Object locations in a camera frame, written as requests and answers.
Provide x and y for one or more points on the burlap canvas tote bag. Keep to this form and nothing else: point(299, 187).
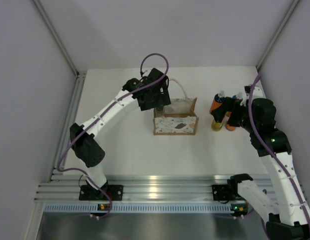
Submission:
point(180, 117)

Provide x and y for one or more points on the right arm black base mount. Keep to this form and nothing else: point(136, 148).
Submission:
point(223, 194)

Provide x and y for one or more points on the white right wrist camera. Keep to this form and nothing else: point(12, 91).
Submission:
point(256, 93)

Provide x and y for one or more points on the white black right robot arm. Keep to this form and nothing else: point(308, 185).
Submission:
point(287, 218)

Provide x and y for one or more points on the aluminium rail frame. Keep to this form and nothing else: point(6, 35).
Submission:
point(137, 189)

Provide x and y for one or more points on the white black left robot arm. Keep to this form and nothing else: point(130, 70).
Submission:
point(87, 136)

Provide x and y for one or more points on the orange bottle with white cap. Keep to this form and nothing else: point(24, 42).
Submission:
point(217, 101)

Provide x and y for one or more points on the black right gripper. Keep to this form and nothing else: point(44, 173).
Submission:
point(228, 105)

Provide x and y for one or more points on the tall orange spray bottle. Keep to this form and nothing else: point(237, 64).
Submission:
point(238, 96)

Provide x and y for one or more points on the yellow bottle with red cap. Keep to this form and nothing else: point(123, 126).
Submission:
point(216, 126)

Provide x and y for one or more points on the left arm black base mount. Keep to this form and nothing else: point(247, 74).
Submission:
point(88, 193)

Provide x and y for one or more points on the white slotted cable duct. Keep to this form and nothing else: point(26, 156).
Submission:
point(210, 208)

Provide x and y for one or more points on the clear jar with dark lid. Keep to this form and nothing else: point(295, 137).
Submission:
point(159, 112)

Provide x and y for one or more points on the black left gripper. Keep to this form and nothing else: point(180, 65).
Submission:
point(163, 99)

